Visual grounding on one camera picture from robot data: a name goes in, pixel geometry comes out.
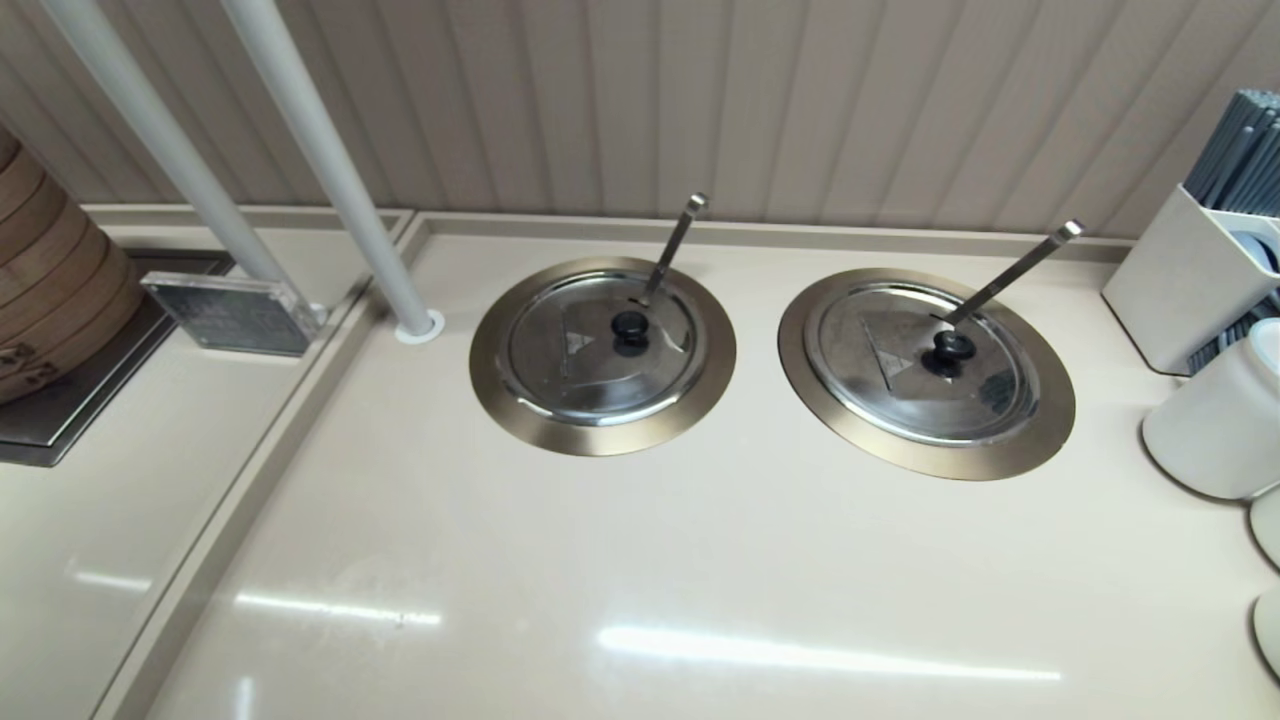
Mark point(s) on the steel hinged lid black knob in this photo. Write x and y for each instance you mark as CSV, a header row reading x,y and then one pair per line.
x,y
560,370
980,400

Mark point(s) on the grey chopsticks bundle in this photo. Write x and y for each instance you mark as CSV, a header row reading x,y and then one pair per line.
x,y
1240,150

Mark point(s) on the dark steel steamer tray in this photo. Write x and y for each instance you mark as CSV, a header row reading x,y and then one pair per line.
x,y
60,430

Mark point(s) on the white blue-rimmed dish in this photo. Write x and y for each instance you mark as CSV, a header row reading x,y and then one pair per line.
x,y
1258,250

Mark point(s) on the white ceramic jar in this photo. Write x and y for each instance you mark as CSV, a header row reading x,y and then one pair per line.
x,y
1210,420

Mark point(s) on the white utensil holder box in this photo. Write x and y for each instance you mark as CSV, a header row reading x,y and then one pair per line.
x,y
1170,280

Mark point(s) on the clear acrylic sign block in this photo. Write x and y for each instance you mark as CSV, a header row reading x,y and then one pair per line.
x,y
230,315

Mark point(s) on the white ceramic bowl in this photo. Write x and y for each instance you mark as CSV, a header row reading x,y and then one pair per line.
x,y
1268,525
1270,630

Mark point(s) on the white slanted pole with flange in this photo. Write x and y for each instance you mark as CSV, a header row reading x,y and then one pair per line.
x,y
320,140

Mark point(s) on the bamboo steamer stack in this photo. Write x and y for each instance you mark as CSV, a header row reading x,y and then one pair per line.
x,y
50,270

